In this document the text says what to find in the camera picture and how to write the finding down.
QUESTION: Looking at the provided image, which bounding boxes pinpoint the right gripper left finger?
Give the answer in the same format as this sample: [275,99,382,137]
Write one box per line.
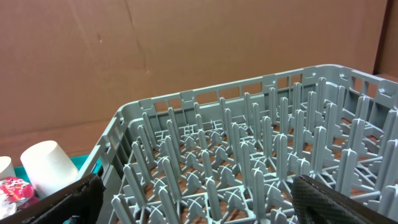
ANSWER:
[1,174,104,224]

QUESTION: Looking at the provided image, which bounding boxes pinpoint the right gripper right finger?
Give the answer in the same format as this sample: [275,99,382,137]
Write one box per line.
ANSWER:
[291,175,397,224]

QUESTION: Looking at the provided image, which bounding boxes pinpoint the red snack wrapper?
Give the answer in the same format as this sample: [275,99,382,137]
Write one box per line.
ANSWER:
[1,177,35,207]

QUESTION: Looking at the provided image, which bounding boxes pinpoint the white bowl with rice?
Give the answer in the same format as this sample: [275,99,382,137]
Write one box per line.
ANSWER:
[0,156,16,179]

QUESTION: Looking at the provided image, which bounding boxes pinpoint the grey dishwasher rack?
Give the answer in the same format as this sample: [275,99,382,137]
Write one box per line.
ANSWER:
[78,64,397,223]

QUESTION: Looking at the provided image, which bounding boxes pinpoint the white paper cup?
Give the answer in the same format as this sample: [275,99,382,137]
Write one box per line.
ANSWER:
[21,140,78,198]

